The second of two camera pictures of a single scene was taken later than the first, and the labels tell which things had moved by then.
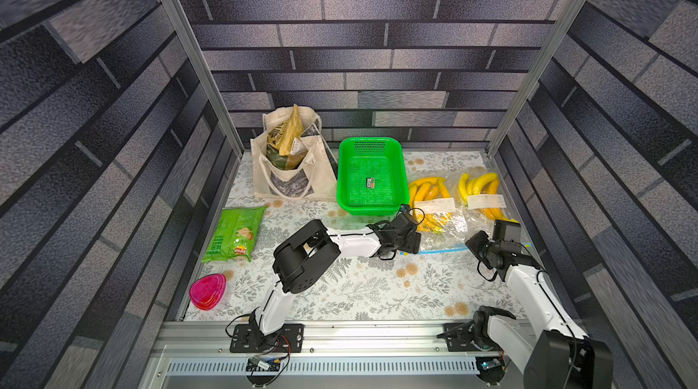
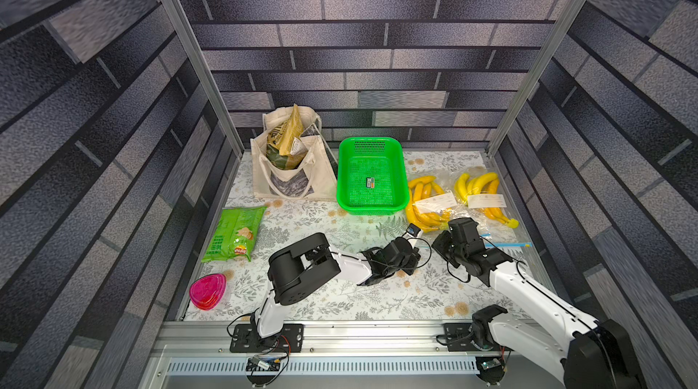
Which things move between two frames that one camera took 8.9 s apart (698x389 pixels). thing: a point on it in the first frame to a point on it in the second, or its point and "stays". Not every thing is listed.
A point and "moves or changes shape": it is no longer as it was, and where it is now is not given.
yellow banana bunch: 429,188 stays
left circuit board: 262,364 stays
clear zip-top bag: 437,204 moves or changes shape
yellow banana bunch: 484,184 stays
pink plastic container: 205,291 stays
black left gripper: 413,244 to 413,259
